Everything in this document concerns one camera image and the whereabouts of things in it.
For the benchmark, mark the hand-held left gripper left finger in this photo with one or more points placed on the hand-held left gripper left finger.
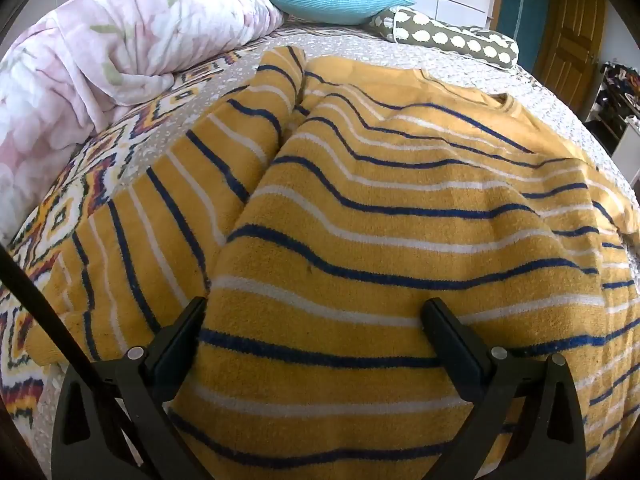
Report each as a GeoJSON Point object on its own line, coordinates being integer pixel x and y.
{"type": "Point", "coordinates": [176, 355]}

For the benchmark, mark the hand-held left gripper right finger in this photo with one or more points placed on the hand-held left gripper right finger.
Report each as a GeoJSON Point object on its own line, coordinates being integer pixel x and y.
{"type": "Point", "coordinates": [459, 355]}

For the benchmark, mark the yellow striped sweater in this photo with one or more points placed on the yellow striped sweater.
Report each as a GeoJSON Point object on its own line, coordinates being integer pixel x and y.
{"type": "Point", "coordinates": [375, 240]}

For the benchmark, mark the zigzag patterned blanket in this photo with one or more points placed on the zigzag patterned blanket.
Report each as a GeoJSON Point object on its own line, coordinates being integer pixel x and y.
{"type": "Point", "coordinates": [65, 200]}

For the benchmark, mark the white cabinet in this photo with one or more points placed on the white cabinet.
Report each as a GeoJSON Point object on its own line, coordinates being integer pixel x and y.
{"type": "Point", "coordinates": [627, 160]}

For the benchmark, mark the beige dotted quilted bedspread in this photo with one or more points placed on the beige dotted quilted bedspread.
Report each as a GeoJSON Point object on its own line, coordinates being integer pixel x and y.
{"type": "Point", "coordinates": [540, 90]}

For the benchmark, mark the pink floral duvet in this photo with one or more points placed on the pink floral duvet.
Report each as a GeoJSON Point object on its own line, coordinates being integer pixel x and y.
{"type": "Point", "coordinates": [100, 60]}

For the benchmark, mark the cluttered shelf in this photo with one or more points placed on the cluttered shelf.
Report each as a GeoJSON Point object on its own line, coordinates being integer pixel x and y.
{"type": "Point", "coordinates": [612, 90]}

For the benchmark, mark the green bolster pillow white print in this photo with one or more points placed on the green bolster pillow white print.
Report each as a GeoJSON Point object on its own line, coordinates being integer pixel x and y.
{"type": "Point", "coordinates": [450, 35]}

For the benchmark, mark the wooden door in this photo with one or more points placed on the wooden door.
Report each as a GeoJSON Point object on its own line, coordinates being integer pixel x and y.
{"type": "Point", "coordinates": [570, 40]}

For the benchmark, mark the teal panel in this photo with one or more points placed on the teal panel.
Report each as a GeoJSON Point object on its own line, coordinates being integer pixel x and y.
{"type": "Point", "coordinates": [520, 5]}

